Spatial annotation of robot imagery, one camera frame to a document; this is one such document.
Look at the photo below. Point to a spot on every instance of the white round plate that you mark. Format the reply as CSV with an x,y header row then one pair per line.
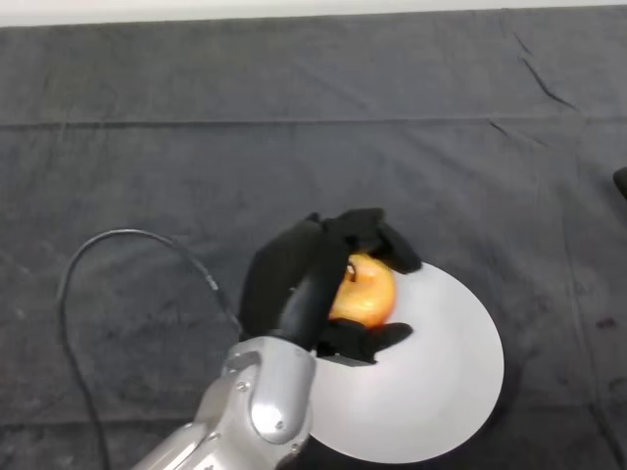
x,y
431,382

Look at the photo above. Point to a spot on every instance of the black rounded object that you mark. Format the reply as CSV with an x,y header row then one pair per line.
x,y
621,182

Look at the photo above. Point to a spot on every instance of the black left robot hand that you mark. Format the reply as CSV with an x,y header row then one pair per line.
x,y
286,274

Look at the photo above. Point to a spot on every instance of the red yellow apple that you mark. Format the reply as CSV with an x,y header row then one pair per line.
x,y
367,296

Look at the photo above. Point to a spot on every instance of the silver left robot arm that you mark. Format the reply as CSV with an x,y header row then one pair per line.
x,y
255,406

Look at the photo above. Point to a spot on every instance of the black table cloth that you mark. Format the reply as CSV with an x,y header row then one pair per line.
x,y
294,147

